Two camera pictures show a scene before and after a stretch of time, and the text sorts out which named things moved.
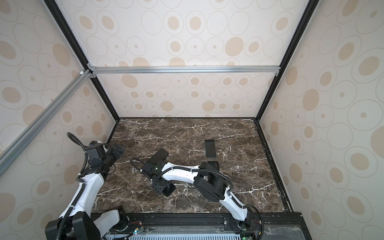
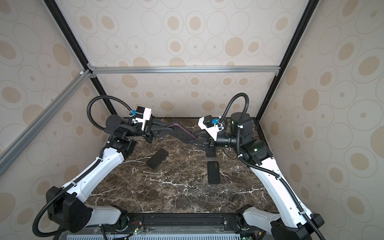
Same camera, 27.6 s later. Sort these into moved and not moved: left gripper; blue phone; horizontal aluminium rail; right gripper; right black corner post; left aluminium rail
Moved: right gripper; left gripper
Not moved: left aluminium rail; blue phone; horizontal aluminium rail; right black corner post
